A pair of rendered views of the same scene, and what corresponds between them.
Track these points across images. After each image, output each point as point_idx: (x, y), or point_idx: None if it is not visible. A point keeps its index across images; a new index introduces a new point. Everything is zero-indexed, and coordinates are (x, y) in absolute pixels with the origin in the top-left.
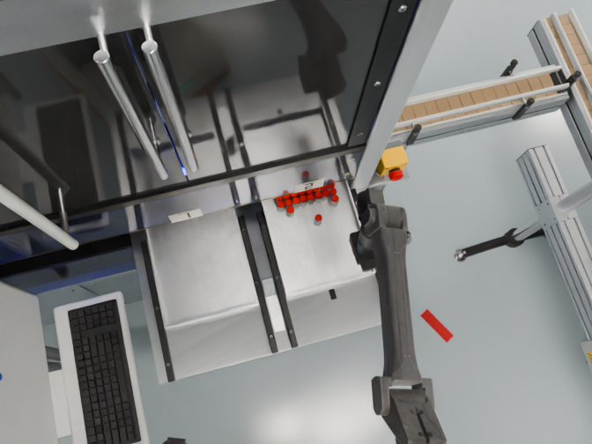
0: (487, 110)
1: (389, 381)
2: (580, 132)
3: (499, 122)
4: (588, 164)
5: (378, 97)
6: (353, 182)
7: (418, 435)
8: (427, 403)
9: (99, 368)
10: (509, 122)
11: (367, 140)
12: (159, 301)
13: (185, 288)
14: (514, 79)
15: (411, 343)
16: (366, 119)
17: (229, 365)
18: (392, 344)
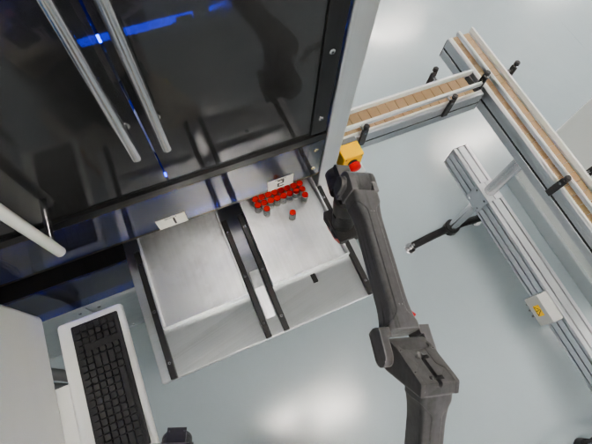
0: (420, 110)
1: (388, 330)
2: (497, 121)
3: (430, 120)
4: (507, 145)
5: (334, 70)
6: (319, 178)
7: (429, 379)
8: (430, 347)
9: (104, 378)
10: (439, 120)
11: (328, 127)
12: (156, 305)
13: (179, 290)
14: (438, 83)
15: (403, 291)
16: (325, 99)
17: (227, 355)
18: (384, 295)
